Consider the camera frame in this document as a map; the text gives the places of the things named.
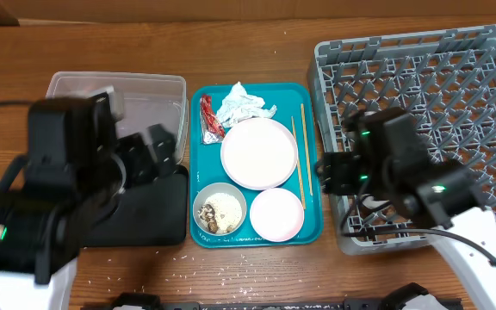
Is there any white cup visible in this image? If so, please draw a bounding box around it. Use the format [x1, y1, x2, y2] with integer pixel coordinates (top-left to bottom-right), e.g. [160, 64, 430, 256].
[361, 195, 389, 210]

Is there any red foil wrapper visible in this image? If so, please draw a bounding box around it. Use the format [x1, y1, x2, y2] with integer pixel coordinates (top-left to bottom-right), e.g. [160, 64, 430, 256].
[200, 94, 226, 145]

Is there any wooden chopstick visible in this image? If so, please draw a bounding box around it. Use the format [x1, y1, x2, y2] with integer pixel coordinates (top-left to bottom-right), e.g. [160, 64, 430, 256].
[291, 116, 306, 211]
[301, 103, 313, 196]

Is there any small pink bowl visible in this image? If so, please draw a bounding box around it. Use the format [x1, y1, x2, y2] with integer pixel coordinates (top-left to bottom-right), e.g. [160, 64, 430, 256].
[249, 188, 305, 243]

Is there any large white plate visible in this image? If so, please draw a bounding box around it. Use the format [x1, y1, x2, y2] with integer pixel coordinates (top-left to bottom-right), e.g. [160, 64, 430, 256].
[220, 118, 298, 190]

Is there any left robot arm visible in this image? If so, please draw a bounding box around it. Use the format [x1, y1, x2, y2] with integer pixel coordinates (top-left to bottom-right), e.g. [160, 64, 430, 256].
[0, 90, 189, 309]

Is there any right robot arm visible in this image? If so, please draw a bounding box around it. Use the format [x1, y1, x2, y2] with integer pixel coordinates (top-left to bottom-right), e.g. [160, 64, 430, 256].
[314, 107, 496, 309]

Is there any grey dishwasher rack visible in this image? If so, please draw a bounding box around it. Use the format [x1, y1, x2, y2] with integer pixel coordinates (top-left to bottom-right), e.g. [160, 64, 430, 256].
[308, 25, 496, 255]

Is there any clear plastic bin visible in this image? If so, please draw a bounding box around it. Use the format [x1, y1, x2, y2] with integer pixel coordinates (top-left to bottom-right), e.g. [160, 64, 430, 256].
[46, 71, 189, 163]

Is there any black plastic tray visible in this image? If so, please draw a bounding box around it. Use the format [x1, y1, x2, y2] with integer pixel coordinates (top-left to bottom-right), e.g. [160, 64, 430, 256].
[84, 165, 189, 247]

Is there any crumpled white napkin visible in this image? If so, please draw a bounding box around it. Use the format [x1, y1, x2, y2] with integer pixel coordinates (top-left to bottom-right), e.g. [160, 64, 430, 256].
[216, 82, 277, 128]

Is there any grey bowl with rice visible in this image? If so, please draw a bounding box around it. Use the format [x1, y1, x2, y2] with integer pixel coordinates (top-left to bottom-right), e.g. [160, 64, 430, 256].
[192, 183, 247, 237]

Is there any teal serving tray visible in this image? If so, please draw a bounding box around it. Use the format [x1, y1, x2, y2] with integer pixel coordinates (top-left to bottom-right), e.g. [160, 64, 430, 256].
[189, 83, 324, 249]

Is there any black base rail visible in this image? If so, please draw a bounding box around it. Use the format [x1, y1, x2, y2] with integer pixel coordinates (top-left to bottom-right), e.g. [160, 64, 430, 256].
[81, 282, 464, 310]

